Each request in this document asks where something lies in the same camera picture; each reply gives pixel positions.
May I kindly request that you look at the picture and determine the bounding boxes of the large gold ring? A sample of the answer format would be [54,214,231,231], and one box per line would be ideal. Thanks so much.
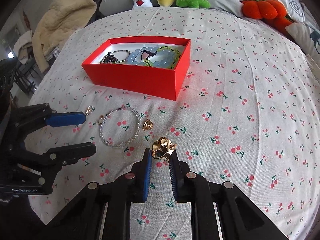
[151,136,178,160]

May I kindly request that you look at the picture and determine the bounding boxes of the clear crystal bead bracelet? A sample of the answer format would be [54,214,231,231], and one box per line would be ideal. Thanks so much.
[99,105,142,149]

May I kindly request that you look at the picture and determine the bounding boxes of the black bead charm bracelet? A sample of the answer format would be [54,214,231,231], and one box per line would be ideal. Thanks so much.
[99,49,131,65]

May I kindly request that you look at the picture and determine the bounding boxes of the green bead bracelet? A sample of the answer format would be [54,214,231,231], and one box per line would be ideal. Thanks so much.
[143,45,182,70]

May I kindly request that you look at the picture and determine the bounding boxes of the blue bead bracelet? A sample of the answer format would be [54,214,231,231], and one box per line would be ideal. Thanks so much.
[126,45,176,68]

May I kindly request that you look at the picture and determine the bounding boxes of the small gold earring charms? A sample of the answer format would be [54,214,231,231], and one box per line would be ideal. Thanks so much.
[97,115,104,126]

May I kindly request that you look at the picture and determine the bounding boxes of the cherry print bed sheet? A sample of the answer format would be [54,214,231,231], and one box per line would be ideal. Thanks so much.
[25,8,319,239]

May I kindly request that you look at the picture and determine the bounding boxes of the red cardboard box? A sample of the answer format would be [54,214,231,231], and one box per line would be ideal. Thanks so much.
[81,36,191,101]

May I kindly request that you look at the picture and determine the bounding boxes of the beige quilted blanket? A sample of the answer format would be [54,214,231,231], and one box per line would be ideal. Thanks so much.
[32,0,97,72]

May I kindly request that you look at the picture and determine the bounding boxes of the white deer print pillow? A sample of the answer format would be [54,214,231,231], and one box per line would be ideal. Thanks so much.
[285,22,319,64]

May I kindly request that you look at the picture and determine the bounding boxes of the orange pumpkin plush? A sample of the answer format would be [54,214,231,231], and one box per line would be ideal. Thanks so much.
[241,0,293,36]

